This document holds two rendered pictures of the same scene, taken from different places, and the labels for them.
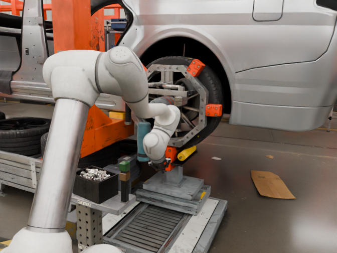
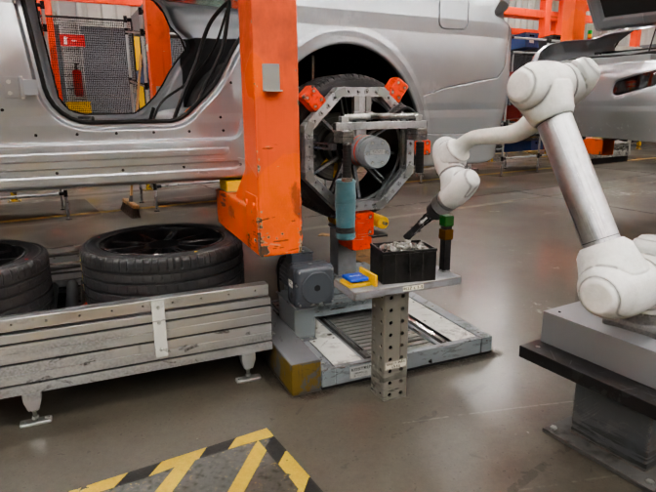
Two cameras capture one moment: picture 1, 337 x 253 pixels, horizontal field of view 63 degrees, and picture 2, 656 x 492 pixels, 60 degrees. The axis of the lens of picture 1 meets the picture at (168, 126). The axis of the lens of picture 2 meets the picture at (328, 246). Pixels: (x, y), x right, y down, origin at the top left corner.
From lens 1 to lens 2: 197 cm
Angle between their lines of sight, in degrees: 45
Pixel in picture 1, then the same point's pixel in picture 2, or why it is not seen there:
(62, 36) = (274, 38)
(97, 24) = not seen: outside the picture
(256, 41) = (444, 54)
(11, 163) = (86, 328)
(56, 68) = (555, 80)
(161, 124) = (463, 158)
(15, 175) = (98, 351)
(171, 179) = (346, 269)
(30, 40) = not seen: outside the picture
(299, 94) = (486, 117)
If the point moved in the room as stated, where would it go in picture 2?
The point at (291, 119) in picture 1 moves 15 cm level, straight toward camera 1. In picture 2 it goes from (480, 147) to (499, 149)
